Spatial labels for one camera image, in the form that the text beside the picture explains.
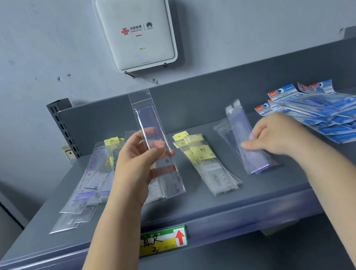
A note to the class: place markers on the white wall router box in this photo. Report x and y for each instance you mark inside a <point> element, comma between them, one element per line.
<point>132,11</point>

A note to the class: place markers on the green yellow shelf price label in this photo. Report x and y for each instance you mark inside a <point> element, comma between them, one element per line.
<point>159,243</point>

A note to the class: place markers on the pile of clear rulers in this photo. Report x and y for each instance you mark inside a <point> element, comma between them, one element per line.
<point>87,187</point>

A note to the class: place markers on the person's right forearm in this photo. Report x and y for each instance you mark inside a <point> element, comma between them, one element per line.
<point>354,208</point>

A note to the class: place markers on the bundle of assorted straight rulers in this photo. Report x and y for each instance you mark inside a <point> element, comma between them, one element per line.
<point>149,117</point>

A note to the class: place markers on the person's right hand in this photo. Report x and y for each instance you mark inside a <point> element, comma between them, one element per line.
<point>279,136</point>

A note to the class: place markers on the pale wall socket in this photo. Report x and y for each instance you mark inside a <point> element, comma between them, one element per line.
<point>68,153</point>

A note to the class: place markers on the clear purple ruler packets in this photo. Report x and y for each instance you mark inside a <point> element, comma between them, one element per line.
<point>242,124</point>

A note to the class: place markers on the person's left forearm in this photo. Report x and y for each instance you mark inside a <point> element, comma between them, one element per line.
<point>109,256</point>

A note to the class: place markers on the person's left hand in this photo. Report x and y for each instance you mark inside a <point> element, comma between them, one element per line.
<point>131,175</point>

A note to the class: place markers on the pile of blue set-square packets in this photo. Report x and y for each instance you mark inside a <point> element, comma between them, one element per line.
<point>328,113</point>

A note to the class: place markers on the yellow-label ruler packets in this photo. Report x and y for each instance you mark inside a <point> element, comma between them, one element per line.
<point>208,165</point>

